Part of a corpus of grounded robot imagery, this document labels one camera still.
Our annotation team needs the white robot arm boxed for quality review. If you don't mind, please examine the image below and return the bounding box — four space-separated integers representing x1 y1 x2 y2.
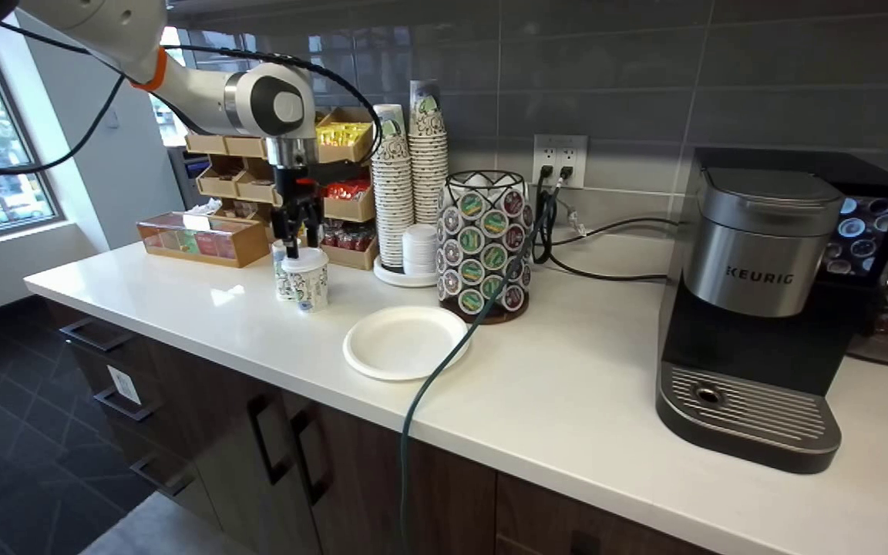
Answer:
0 0 315 258

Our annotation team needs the black Keurig coffee machine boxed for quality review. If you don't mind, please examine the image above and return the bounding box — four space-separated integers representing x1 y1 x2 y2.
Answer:
658 148 888 475

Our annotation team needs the wooden tea bag box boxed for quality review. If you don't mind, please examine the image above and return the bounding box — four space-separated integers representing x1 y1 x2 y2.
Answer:
135 213 271 267

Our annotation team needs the wooden lower cabinet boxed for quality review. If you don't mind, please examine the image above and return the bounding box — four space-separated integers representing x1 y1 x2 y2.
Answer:
61 319 707 555

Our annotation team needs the black power cord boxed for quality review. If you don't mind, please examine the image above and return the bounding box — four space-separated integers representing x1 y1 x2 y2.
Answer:
530 168 691 285

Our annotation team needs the K-cup pod carousel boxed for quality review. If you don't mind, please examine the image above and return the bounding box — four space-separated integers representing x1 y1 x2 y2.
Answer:
434 171 533 323

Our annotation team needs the white lid stack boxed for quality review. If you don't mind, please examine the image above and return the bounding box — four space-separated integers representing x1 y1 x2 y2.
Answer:
402 224 437 273

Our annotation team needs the white wall outlet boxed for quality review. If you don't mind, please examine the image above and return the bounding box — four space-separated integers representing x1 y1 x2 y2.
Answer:
533 136 586 188

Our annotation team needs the patterned paper cup without lid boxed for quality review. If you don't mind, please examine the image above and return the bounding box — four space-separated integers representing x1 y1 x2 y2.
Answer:
271 241 286 302

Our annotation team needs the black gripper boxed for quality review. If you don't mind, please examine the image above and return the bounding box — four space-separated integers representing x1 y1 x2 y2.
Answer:
271 168 325 258

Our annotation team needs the wooden condiment organizer rack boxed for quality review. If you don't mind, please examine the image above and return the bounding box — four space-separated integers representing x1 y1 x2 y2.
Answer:
185 107 377 272

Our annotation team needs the green cable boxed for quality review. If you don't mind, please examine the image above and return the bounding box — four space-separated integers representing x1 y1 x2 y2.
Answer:
395 296 501 555

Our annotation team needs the white plastic cup lid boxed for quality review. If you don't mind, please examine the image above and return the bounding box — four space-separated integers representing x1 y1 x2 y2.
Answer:
277 248 326 273

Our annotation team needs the patterned paper cup with lid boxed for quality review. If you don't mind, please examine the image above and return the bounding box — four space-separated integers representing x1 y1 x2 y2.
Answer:
286 264 326 312

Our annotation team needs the tall paper cup stack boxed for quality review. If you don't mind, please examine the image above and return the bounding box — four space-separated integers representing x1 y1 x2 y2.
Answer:
370 106 414 272

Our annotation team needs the white paper plate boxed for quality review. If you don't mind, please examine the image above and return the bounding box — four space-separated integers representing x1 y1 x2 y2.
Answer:
342 304 468 382

